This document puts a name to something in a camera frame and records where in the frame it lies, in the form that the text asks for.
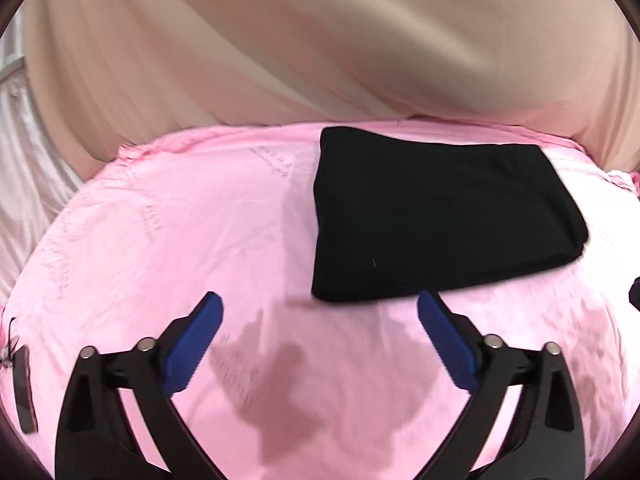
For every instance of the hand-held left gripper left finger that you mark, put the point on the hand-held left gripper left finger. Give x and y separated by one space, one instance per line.
197 345

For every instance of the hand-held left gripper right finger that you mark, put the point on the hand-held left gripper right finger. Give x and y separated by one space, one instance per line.
450 340

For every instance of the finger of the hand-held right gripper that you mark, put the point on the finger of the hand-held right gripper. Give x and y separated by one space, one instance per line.
635 294

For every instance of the black pants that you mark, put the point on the black pants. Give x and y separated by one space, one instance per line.
425 210

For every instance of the pink bed sheet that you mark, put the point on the pink bed sheet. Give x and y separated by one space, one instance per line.
150 260

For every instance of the dark sheet label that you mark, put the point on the dark sheet label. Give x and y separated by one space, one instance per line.
25 395

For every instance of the white sheer curtain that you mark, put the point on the white sheer curtain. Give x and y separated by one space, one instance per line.
30 160

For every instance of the beige curtain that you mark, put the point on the beige curtain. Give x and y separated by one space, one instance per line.
300 35

